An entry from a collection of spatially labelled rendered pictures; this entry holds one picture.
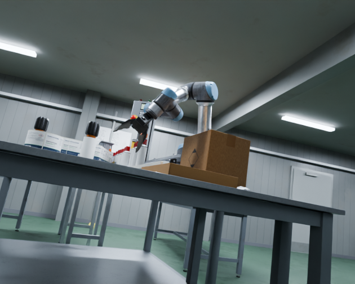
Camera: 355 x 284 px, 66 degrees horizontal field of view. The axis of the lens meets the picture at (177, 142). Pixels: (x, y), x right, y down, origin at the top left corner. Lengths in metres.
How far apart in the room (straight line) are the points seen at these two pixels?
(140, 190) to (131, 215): 5.60
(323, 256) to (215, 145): 0.63
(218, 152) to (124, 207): 5.19
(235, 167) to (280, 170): 6.43
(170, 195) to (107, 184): 0.19
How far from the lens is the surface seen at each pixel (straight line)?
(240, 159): 1.40
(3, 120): 6.89
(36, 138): 1.75
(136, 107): 2.18
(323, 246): 1.28
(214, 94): 1.74
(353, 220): 9.25
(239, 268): 3.67
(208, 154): 1.30
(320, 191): 8.46
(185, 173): 0.87
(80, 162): 0.75
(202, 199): 0.91
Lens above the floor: 0.76
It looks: 12 degrees up
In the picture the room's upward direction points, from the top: 9 degrees clockwise
